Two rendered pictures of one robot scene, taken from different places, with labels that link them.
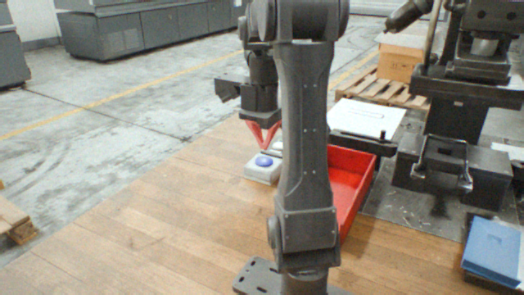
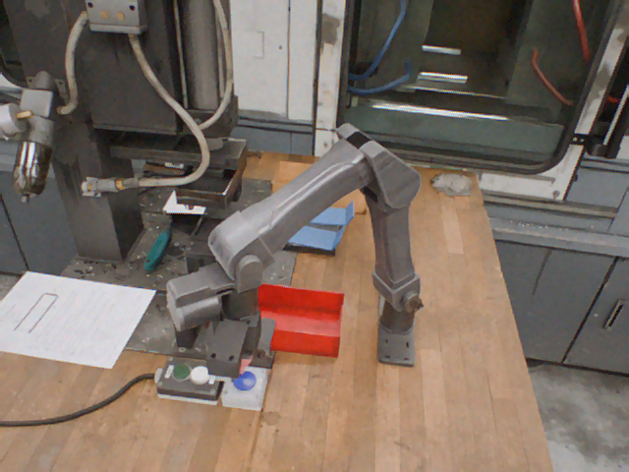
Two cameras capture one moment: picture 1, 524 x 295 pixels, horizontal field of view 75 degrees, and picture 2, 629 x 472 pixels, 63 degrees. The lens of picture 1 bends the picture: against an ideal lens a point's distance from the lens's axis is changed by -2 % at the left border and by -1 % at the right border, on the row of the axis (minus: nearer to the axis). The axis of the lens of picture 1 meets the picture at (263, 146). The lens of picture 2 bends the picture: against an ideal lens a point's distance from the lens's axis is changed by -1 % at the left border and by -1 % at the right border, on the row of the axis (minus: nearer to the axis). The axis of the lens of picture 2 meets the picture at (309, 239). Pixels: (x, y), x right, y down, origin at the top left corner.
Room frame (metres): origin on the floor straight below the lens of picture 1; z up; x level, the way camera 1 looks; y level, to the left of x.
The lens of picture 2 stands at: (0.78, 0.54, 1.67)
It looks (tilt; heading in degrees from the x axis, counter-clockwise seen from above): 37 degrees down; 247
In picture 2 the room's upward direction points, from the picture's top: 3 degrees clockwise
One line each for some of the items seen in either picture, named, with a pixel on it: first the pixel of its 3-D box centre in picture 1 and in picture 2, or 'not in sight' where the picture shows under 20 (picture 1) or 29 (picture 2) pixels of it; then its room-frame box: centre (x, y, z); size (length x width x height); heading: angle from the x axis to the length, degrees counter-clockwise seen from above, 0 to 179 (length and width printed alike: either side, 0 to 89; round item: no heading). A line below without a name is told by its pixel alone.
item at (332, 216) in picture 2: not in sight; (322, 210); (0.34, -0.44, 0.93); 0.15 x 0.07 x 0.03; 156
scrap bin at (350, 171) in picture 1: (329, 189); (277, 317); (0.56, -0.13, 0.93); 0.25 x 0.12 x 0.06; 152
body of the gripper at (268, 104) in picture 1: (264, 97); (240, 322); (0.66, 0.00, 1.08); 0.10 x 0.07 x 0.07; 152
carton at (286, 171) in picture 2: not in sight; (320, 187); (0.30, -0.55, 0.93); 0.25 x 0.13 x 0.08; 152
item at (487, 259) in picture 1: (494, 244); (310, 232); (0.40, -0.36, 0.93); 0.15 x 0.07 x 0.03; 144
